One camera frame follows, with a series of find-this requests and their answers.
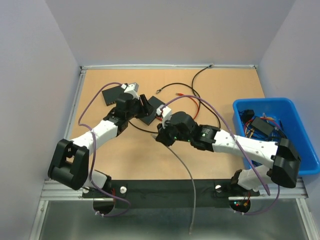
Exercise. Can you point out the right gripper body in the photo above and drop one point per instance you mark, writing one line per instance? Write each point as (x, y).
(171, 132)

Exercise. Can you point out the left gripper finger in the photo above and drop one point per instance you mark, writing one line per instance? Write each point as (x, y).
(145, 105)
(143, 114)

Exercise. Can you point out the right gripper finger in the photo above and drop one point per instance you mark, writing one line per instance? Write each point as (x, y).
(167, 141)
(161, 135)

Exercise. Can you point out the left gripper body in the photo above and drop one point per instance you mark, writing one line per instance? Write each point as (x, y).
(137, 106)

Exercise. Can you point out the black network switch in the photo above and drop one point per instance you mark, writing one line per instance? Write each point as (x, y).
(155, 103)
(110, 95)

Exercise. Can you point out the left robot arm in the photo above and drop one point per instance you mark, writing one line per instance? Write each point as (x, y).
(70, 162)

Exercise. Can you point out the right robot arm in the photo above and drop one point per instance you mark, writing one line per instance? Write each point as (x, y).
(279, 162)

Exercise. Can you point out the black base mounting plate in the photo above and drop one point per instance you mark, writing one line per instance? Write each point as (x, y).
(156, 194)

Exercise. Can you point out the black power adapter in bin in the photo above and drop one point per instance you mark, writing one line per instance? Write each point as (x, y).
(262, 126)

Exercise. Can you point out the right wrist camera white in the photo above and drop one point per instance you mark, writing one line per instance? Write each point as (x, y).
(165, 113)

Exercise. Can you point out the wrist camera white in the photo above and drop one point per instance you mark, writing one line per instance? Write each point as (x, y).
(131, 89)
(165, 113)

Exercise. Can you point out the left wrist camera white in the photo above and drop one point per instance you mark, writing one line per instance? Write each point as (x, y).
(131, 89)

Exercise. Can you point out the aluminium front rail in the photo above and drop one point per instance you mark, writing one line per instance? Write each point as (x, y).
(55, 191)

